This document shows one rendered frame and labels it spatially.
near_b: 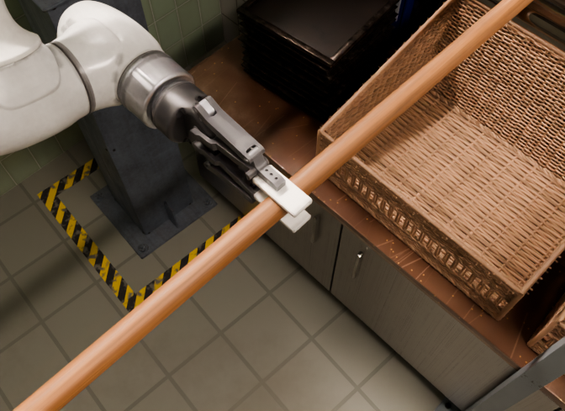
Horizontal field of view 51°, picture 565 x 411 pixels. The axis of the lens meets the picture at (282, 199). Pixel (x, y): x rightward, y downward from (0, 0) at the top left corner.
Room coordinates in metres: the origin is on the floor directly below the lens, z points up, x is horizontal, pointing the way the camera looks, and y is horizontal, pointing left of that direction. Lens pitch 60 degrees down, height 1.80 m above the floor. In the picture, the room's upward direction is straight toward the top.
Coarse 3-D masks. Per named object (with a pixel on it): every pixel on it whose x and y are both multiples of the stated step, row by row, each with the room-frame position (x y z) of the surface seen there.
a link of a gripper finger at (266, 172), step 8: (248, 152) 0.39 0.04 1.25; (256, 160) 0.38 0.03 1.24; (264, 160) 0.39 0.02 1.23; (256, 168) 0.38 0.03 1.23; (264, 168) 0.38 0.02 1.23; (272, 168) 0.38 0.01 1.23; (264, 176) 0.37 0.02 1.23; (272, 176) 0.37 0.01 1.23; (280, 176) 0.37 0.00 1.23; (272, 184) 0.36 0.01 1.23; (280, 184) 0.36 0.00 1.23
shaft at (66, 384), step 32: (512, 0) 0.68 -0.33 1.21; (480, 32) 0.62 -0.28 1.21; (448, 64) 0.56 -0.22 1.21; (416, 96) 0.51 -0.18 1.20; (352, 128) 0.45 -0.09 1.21; (384, 128) 0.46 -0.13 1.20; (320, 160) 0.40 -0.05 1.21; (256, 224) 0.31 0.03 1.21; (224, 256) 0.28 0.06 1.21; (160, 288) 0.24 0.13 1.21; (192, 288) 0.24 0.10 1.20; (128, 320) 0.20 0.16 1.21; (160, 320) 0.21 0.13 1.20; (96, 352) 0.17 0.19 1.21; (64, 384) 0.14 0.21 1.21
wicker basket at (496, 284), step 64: (448, 0) 1.10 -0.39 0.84; (384, 64) 0.95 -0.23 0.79; (512, 64) 0.97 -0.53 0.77; (320, 128) 0.81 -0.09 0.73; (448, 128) 0.92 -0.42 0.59; (384, 192) 0.66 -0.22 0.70; (448, 192) 0.73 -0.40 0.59; (512, 192) 0.73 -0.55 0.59; (448, 256) 0.53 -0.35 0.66; (512, 256) 0.56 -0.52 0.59
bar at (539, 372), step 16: (480, 0) 0.74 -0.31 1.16; (496, 0) 0.73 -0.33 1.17; (528, 16) 0.69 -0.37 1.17; (544, 16) 0.69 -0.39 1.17; (544, 32) 0.66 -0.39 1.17; (560, 32) 0.65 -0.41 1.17; (560, 48) 0.64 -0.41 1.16; (544, 352) 0.30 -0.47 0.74; (560, 352) 0.28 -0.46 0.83; (528, 368) 0.28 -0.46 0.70; (544, 368) 0.27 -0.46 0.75; (560, 368) 0.26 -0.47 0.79; (512, 384) 0.28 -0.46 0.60; (528, 384) 0.27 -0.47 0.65; (544, 384) 0.25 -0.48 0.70; (448, 400) 0.37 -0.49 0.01; (480, 400) 0.30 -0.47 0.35; (496, 400) 0.27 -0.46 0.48; (512, 400) 0.26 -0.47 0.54
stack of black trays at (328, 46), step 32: (256, 0) 1.14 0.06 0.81; (288, 0) 1.15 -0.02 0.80; (320, 0) 1.15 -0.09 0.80; (352, 0) 1.15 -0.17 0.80; (384, 0) 1.15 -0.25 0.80; (256, 32) 1.07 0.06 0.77; (288, 32) 1.04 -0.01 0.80; (320, 32) 1.04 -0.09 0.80; (352, 32) 1.04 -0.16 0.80; (384, 32) 1.12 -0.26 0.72; (256, 64) 1.08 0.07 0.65; (288, 64) 1.02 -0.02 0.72; (320, 64) 0.95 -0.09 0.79; (352, 64) 1.01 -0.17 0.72; (288, 96) 1.00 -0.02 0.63; (320, 96) 0.95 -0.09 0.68
